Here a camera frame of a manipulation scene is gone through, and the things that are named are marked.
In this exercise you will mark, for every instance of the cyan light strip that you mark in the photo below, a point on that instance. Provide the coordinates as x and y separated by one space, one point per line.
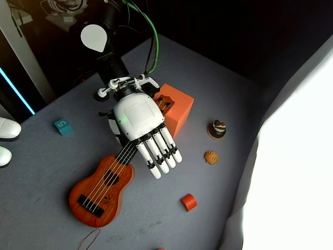
18 91

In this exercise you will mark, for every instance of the orange half-cylinder block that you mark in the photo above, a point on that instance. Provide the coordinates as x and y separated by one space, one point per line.
188 202

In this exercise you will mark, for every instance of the dark round disc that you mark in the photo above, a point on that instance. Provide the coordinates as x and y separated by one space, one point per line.
96 99

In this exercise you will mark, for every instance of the chocolate cake toy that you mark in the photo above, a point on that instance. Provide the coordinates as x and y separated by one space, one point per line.
217 130

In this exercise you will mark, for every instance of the white backdrop curtain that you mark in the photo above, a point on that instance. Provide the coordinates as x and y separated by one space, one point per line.
299 156

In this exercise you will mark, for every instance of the teal number five block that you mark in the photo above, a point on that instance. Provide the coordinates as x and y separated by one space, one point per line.
63 126

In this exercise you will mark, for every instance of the white background device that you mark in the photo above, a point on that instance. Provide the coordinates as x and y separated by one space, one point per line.
65 19

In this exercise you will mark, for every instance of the large orange cube block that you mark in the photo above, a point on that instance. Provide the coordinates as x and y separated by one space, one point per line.
182 109

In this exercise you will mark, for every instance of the brown toy ukulele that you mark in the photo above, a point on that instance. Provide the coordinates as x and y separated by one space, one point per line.
104 192

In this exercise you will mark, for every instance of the grey table cloth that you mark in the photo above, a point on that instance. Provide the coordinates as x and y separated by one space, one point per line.
156 208

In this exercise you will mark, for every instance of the white post panel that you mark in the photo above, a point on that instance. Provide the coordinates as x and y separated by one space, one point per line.
26 60

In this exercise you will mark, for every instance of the swirl cookie toy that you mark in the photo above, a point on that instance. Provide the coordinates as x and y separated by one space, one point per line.
211 157

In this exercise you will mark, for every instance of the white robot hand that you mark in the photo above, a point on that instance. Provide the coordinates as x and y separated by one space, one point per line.
138 114
10 130

